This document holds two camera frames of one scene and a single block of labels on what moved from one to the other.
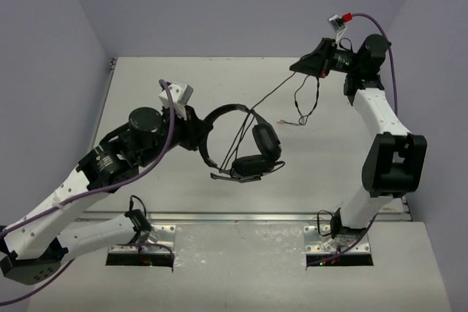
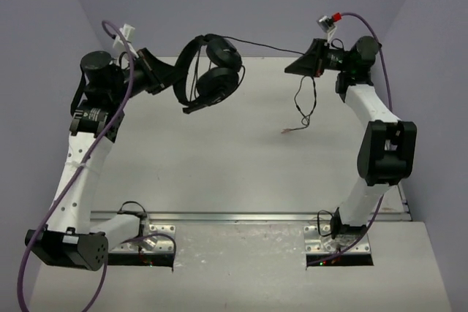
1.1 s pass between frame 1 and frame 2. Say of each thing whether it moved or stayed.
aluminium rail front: stayed
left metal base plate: stayed
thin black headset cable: moved
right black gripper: stayed
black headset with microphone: moved
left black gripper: moved
